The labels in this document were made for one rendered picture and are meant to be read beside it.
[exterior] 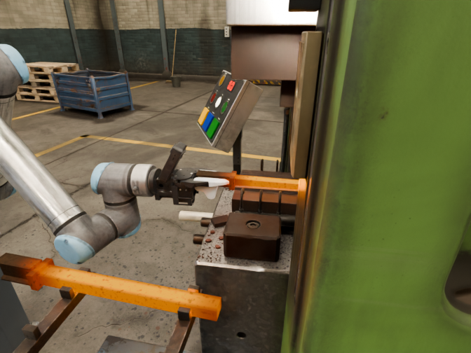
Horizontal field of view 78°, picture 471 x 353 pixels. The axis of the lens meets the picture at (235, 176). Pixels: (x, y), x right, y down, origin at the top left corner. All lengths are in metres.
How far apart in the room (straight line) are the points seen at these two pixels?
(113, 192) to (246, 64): 0.49
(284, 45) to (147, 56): 9.89
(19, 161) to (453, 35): 0.86
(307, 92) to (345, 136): 0.14
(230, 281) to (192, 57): 9.17
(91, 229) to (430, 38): 0.78
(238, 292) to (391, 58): 0.57
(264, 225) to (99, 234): 0.43
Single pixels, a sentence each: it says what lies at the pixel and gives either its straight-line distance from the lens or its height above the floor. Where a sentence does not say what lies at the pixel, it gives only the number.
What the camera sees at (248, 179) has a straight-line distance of 0.75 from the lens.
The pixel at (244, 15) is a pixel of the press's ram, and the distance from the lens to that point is 0.56.
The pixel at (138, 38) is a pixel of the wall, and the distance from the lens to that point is 10.56.
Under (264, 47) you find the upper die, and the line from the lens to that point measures 0.60.
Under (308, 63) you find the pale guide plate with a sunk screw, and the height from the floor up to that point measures 1.32.
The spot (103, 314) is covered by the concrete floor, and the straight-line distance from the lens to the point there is 1.87.
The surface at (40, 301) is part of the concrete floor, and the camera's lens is 2.09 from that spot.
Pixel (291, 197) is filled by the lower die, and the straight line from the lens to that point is 0.73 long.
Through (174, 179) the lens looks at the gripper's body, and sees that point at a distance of 0.77.
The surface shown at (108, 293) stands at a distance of 0.57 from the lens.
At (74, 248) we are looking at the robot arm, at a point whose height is 0.89.
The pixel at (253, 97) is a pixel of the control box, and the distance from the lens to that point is 1.14.
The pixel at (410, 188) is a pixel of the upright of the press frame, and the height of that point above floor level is 1.25.
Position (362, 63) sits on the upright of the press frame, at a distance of 0.21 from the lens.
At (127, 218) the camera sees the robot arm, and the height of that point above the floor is 0.88.
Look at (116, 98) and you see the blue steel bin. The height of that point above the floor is 0.28.
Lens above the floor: 1.35
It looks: 26 degrees down
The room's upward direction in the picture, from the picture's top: straight up
